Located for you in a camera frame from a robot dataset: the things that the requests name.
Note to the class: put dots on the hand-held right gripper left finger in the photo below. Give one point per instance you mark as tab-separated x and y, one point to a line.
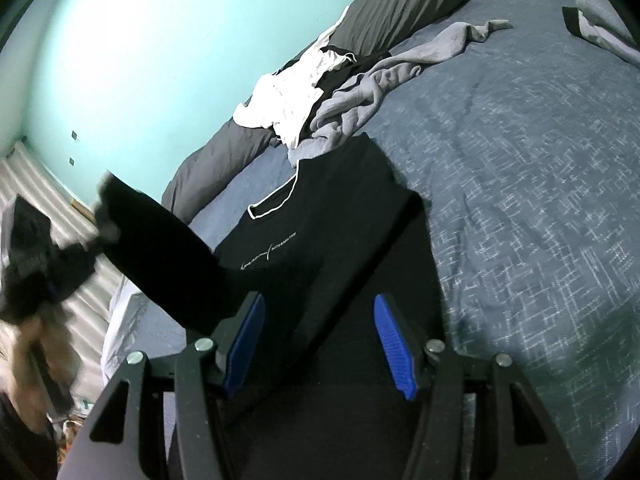
245	340

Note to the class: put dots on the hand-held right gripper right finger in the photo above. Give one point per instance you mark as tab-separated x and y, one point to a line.
395	345

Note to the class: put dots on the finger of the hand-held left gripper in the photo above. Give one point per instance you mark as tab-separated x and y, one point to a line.
100	240

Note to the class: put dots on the black sweater with white trim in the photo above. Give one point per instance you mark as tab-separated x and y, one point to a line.
325	260

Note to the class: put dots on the person's left hand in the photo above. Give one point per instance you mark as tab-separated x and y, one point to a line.
65	340

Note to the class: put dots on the wooden strip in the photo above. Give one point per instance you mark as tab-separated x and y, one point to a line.
80	207

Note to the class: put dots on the beige striped curtain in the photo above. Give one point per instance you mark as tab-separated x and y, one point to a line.
50	180

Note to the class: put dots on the light grey blanket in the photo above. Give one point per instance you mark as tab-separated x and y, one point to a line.
120	340

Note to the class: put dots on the floor clutter pile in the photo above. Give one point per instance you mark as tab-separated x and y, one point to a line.
75	420

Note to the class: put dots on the bed with blue sheet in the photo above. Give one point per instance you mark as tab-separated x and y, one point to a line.
525	160

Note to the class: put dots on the crumpled white garment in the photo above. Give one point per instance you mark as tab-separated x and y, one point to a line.
280	95

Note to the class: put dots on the crumpled grey garment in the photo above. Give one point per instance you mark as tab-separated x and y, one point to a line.
350	105

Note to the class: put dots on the crumpled black garment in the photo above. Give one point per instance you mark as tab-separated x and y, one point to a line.
335	77

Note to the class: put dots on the dark grey bolster pillow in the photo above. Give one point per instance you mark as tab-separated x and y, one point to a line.
400	5

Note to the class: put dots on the folded light grey garment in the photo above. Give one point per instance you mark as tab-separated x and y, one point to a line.
607	37

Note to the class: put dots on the folded grey sweater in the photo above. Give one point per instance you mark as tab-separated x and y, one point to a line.
592	2

